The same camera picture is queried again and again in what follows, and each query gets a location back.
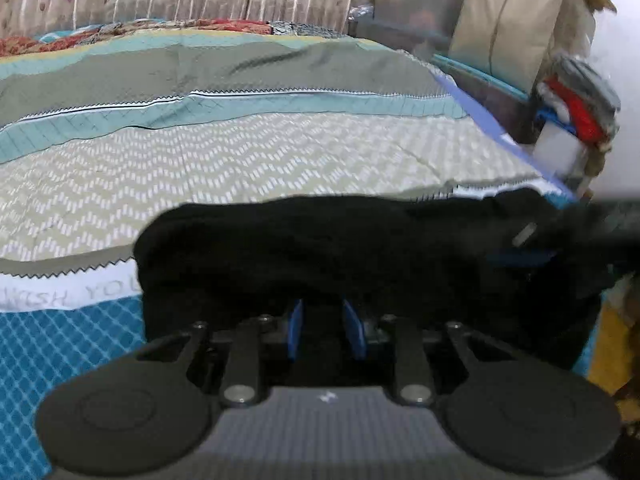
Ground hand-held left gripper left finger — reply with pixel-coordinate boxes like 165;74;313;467
136;300;305;407

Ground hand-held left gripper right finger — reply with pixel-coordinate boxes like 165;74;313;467
342;300;516;406

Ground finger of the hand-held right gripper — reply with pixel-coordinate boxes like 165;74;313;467
512;199;640;249
484;249;559;268

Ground black pants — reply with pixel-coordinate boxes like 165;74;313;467
132;187;621;377

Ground white box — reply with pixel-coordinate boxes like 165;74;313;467
531;124;592;187

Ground pile of red grey clothes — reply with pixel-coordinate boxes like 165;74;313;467
534;54;622;152

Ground yellow cloth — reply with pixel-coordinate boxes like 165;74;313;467
586;304;640;397

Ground clear box with teal lid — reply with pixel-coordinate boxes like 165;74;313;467
374;0;472;52
431;54;532;143

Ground patterned teal bed sheet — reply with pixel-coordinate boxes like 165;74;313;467
0;24;603;480

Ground beige cushion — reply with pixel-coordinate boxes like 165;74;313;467
446;0;573;92

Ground red floral quilt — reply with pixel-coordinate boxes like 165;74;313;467
0;19;348;59

